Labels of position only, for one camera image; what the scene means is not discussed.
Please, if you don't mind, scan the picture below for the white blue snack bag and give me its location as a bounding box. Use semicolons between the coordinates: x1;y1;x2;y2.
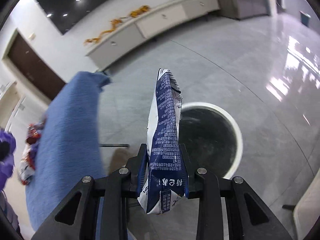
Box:
138;69;187;215

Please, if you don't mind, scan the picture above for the white red plastic bag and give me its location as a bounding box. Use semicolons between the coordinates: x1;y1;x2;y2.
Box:
18;142;39;185

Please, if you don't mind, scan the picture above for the red snack wrapper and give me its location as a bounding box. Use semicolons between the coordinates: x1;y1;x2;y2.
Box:
25;122;45;145

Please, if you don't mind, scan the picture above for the purple candy wrapper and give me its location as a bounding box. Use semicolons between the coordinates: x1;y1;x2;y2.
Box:
1;128;16;191

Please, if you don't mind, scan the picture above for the round white-rimmed trash bin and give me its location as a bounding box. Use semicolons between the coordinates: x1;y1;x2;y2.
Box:
178;102;244;179

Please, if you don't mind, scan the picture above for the blue fluffy table cloth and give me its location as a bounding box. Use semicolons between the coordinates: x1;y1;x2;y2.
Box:
25;72;110;230

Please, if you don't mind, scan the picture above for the dark brown entrance door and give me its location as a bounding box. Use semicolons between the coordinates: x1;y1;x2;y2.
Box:
7;33;66;100

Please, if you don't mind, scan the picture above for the white low TV cabinet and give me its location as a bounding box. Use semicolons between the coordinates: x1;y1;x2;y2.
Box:
86;0;220;71

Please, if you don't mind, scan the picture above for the golden dragon figurine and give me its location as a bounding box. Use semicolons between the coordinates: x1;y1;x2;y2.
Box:
84;17;126;45

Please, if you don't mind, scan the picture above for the small blue-grey waste bin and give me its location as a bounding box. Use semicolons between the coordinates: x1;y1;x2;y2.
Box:
300;11;311;27

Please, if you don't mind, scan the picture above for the golden tiger figurine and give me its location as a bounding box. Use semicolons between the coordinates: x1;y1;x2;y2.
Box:
129;5;151;18

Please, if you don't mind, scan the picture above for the white wall switch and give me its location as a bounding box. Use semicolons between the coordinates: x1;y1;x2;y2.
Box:
28;33;35;41

